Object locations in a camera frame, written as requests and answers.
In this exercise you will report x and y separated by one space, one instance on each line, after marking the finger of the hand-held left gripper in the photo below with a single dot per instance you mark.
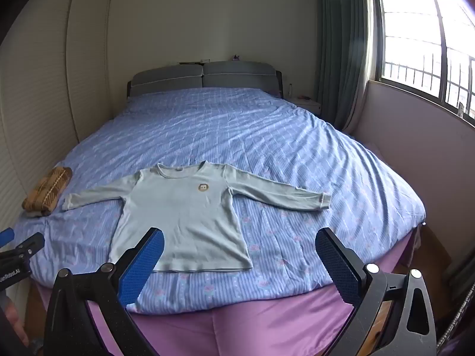
28 244
5 236

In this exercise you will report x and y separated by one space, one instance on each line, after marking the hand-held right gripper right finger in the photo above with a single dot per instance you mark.
336 267

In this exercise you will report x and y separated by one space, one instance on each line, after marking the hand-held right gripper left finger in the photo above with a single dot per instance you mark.
143 269

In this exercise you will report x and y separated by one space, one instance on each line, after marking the light green long-sleeve shirt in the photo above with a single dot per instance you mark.
185 211

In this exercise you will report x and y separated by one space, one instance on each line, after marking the person's left forearm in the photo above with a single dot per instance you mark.
4 326

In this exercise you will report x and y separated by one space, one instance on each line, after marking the person's left hand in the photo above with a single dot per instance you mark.
18 322

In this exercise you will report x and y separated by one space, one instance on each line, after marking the brown patterned folded garment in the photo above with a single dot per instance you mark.
46 191

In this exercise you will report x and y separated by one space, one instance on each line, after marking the purple bed sheet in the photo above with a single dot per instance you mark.
237 326

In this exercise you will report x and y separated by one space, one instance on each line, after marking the cream wardrobe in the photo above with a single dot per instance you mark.
40 81

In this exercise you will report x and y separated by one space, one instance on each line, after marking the white nightstand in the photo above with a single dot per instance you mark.
306 104

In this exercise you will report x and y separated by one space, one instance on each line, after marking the blue striped floral blanket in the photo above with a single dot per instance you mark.
241 129

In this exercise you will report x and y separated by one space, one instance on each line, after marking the grey padded headboard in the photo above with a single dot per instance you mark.
222 74

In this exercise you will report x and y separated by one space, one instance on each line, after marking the green curtain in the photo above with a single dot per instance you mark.
341 52

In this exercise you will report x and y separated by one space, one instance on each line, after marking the window with metal bars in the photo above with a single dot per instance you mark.
415 37

